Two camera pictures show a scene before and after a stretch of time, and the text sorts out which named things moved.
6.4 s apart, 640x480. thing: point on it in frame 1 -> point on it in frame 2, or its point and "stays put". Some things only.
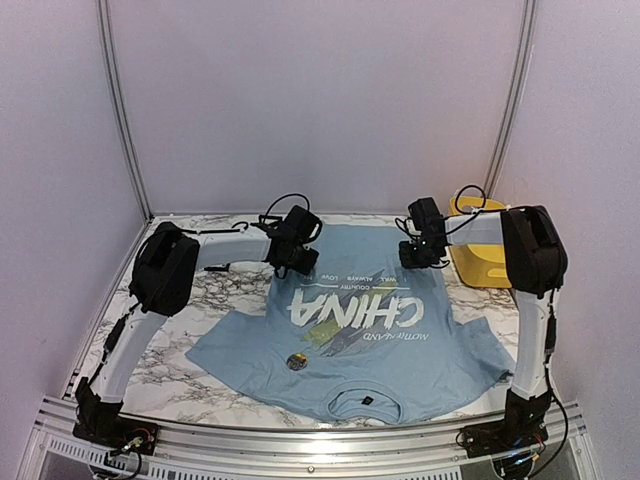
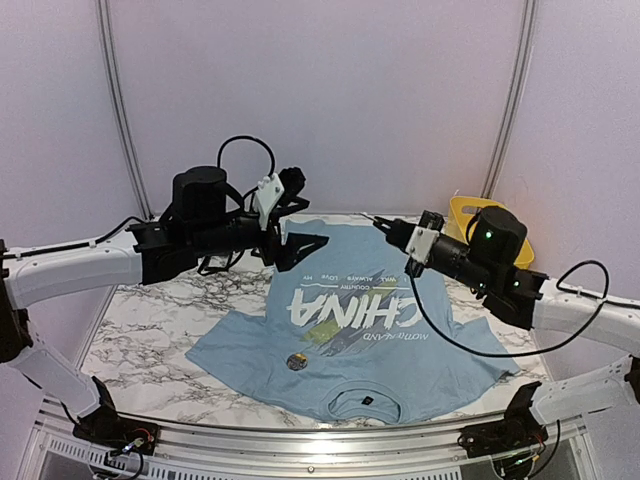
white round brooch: (297, 361) stays put
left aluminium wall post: (106, 36) stays put
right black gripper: (409, 263) -> (405, 228)
